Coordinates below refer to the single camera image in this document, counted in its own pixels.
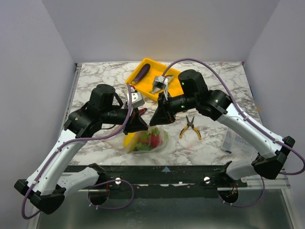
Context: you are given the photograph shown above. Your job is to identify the green cabbage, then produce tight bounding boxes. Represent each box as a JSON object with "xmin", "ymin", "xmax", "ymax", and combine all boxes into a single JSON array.
[{"xmin": 161, "ymin": 131, "xmax": 168, "ymax": 144}]

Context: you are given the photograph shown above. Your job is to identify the yellow plastic tray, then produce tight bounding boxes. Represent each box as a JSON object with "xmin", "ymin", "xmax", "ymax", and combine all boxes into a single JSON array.
[{"xmin": 125, "ymin": 58, "xmax": 183, "ymax": 101}]

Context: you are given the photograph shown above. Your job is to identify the red black utility knife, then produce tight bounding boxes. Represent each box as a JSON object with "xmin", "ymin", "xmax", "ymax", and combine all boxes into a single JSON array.
[{"xmin": 139, "ymin": 108, "xmax": 147, "ymax": 115}]

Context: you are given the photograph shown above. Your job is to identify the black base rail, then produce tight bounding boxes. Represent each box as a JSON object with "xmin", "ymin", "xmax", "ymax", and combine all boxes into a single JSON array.
[{"xmin": 64, "ymin": 162, "xmax": 253, "ymax": 200}]

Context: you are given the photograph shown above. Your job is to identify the grey toy fish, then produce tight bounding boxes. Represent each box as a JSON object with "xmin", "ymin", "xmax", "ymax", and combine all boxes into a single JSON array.
[{"xmin": 168, "ymin": 75, "xmax": 173, "ymax": 83}]

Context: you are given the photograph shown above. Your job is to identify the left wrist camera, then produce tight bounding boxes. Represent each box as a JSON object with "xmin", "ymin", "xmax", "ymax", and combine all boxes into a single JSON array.
[{"xmin": 130, "ymin": 87, "xmax": 145, "ymax": 108}]

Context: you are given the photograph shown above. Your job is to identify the clear zip top bag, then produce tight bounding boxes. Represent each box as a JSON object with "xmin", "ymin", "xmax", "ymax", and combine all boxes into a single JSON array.
[{"xmin": 105, "ymin": 126, "xmax": 169, "ymax": 154}]

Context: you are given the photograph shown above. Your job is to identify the yellow handled pliers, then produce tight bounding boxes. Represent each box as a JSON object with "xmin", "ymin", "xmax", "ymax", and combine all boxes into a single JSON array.
[{"xmin": 179, "ymin": 115, "xmax": 203, "ymax": 140}]

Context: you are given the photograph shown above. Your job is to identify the yellow squash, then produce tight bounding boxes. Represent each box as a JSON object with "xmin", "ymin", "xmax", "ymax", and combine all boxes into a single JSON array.
[{"xmin": 123, "ymin": 133, "xmax": 138, "ymax": 151}]

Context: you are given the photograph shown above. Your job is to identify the aluminium extrusion frame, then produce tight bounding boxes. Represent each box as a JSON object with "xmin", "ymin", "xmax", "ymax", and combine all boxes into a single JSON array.
[{"xmin": 28, "ymin": 62, "xmax": 303, "ymax": 229}]

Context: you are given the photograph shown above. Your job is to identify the purple eggplant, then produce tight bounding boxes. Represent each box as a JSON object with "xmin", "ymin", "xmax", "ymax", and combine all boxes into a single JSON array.
[{"xmin": 131, "ymin": 63, "xmax": 151, "ymax": 85}]

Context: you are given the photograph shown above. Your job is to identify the green celery stalk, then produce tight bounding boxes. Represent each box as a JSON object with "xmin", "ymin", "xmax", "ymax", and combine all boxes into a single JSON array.
[{"xmin": 134, "ymin": 134, "xmax": 153, "ymax": 151}]

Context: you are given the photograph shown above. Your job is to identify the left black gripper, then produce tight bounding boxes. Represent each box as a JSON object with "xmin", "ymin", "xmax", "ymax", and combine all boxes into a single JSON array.
[{"xmin": 101, "ymin": 103, "xmax": 149, "ymax": 135}]

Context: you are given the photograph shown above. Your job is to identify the small clear plastic bag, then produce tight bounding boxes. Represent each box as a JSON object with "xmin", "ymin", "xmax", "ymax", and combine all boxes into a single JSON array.
[{"xmin": 221, "ymin": 128, "xmax": 257, "ymax": 158}]

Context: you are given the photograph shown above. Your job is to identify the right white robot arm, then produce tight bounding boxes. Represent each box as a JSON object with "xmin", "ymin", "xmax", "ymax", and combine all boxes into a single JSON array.
[{"xmin": 150, "ymin": 70, "xmax": 295, "ymax": 187}]

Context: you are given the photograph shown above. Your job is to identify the red tomato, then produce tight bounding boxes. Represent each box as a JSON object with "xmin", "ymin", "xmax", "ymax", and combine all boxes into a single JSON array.
[{"xmin": 149, "ymin": 134, "xmax": 163, "ymax": 148}]

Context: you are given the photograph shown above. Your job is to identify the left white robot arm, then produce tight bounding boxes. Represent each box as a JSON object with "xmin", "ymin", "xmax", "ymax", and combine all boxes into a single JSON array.
[{"xmin": 14, "ymin": 84, "xmax": 148, "ymax": 219}]

